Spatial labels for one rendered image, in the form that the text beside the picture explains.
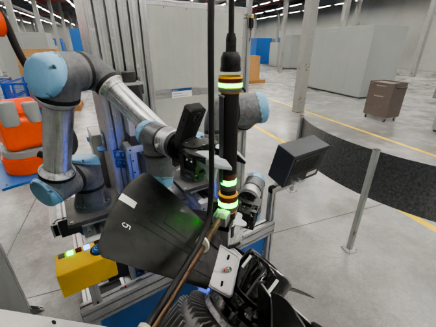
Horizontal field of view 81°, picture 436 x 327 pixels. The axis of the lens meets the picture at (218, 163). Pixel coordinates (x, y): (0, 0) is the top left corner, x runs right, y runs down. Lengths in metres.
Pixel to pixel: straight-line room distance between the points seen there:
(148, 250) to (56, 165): 0.61
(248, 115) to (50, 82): 0.59
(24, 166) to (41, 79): 3.55
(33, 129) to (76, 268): 3.50
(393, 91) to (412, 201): 5.05
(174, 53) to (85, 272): 1.88
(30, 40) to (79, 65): 10.15
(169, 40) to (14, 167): 2.91
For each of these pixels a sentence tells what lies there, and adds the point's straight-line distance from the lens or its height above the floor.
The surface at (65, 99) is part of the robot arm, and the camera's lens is 0.87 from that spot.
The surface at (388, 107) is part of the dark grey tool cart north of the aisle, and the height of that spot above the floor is 0.37.
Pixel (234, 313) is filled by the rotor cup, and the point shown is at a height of 1.20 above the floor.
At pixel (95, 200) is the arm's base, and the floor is 1.09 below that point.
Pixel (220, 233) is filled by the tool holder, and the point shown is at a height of 1.30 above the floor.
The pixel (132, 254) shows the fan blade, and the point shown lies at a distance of 0.45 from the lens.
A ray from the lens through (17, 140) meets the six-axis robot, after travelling 4.28.
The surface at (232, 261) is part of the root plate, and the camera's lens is 0.59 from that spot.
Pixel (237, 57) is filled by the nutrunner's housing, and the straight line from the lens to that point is 0.46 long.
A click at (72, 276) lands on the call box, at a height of 1.05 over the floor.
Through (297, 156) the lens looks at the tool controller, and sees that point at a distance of 1.19.
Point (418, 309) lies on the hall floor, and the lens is 2.49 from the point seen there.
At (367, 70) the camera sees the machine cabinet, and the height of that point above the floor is 0.92.
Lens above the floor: 1.67
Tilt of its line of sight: 25 degrees down
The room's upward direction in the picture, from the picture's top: straight up
